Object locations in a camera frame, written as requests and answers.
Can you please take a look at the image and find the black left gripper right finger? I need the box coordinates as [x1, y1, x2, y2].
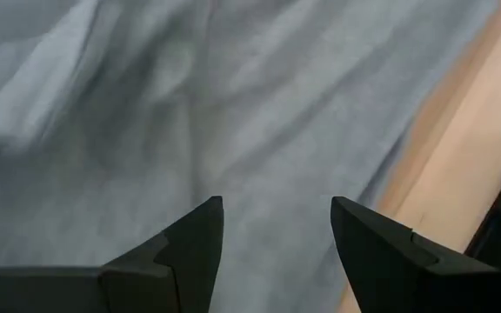
[331, 196, 501, 313]

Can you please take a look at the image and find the grey garment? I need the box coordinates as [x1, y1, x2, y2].
[0, 0, 500, 313]

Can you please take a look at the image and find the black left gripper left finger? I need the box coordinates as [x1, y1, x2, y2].
[0, 195, 225, 313]

